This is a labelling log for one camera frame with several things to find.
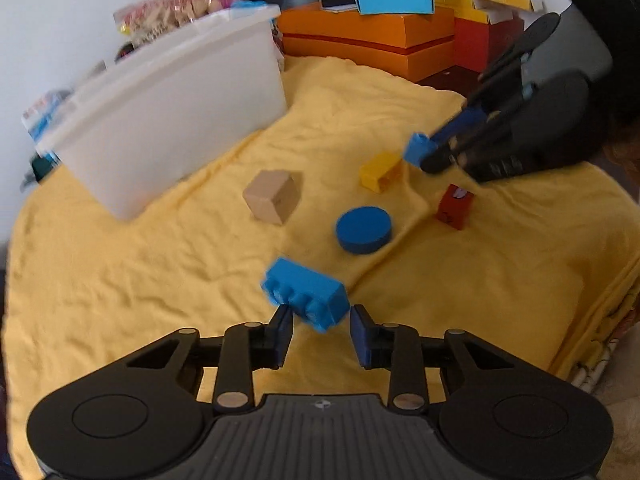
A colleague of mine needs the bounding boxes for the small blue lego brick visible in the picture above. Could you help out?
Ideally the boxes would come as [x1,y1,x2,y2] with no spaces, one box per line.
[402,132,438,168]

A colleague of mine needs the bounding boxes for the red lego brick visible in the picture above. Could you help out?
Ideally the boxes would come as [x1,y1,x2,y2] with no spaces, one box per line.
[435,184,475,231]

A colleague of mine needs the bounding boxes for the yellow lego brick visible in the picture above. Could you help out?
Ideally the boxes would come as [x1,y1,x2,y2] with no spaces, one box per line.
[359,152,404,193]

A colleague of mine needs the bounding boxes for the red yellow box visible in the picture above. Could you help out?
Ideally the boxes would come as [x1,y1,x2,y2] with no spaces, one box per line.
[435,0,544,73]

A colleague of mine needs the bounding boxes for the orange box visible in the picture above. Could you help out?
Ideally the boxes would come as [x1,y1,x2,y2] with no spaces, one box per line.
[277,3,454,82]

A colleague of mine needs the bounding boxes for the blue round disc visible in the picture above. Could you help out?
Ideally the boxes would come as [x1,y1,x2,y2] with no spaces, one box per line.
[335,206,393,255]

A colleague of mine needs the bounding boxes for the wooden cube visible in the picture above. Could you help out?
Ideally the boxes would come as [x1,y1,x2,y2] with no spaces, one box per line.
[242,170,300,226]

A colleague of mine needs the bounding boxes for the white plastic bin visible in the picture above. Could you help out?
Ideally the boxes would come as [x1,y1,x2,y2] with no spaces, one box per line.
[36,4,286,220]

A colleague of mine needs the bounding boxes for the bag of wooden pieces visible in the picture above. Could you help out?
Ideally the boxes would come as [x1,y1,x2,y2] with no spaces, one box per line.
[113,0,231,47]

